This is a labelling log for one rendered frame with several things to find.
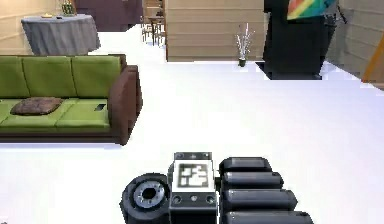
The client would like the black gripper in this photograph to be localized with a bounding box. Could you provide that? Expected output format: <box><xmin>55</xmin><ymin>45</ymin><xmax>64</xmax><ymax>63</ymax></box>
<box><xmin>119</xmin><ymin>172</ymin><xmax>172</xmax><ymax>224</ymax></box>

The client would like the black stand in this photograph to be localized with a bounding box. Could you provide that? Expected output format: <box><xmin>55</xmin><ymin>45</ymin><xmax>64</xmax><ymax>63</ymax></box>
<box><xmin>255</xmin><ymin>0</ymin><xmax>338</xmax><ymax>81</ymax></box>

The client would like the brown cushion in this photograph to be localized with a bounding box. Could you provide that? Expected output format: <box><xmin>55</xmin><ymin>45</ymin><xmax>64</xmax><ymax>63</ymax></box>
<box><xmin>9</xmin><ymin>96</ymin><xmax>64</xmax><ymax>117</ymax></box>

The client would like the brown wooden chair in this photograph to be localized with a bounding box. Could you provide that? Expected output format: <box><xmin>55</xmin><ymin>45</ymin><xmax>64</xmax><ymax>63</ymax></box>
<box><xmin>141</xmin><ymin>0</ymin><xmax>167</xmax><ymax>46</ymax></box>

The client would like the white twig plant in pot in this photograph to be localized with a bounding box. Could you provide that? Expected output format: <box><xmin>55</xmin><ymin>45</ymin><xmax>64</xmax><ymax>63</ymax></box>
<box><xmin>235</xmin><ymin>22</ymin><xmax>256</xmax><ymax>68</ymax></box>

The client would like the round table with grey cloth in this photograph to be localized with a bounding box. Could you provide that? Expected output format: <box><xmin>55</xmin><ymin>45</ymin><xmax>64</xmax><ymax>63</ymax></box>
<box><xmin>20</xmin><ymin>13</ymin><xmax>102</xmax><ymax>57</ymax></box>

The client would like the dark purple cupboard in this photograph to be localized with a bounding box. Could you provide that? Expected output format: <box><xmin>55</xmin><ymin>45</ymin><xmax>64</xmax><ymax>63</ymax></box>
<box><xmin>73</xmin><ymin>0</ymin><xmax>144</xmax><ymax>33</ymax></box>

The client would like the colourful framed picture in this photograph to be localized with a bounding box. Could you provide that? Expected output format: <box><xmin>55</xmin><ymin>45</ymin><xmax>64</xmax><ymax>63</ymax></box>
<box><xmin>286</xmin><ymin>0</ymin><xmax>337</xmax><ymax>21</ymax></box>

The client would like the green sofa with brown frame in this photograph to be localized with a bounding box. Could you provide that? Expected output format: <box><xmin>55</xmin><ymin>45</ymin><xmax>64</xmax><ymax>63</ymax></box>
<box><xmin>0</xmin><ymin>53</ymin><xmax>144</xmax><ymax>146</ymax></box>

